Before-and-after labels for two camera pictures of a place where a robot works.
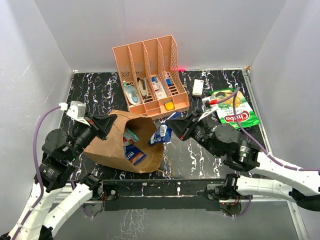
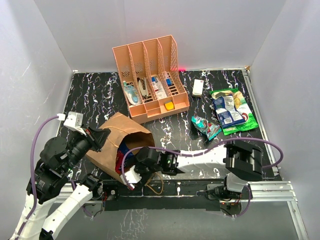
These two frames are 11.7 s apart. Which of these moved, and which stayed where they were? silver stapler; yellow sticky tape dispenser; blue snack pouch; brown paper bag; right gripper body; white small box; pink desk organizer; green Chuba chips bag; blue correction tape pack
Moved: brown paper bag; right gripper body; blue snack pouch
Stayed: white small box; yellow sticky tape dispenser; green Chuba chips bag; silver stapler; pink desk organizer; blue correction tape pack
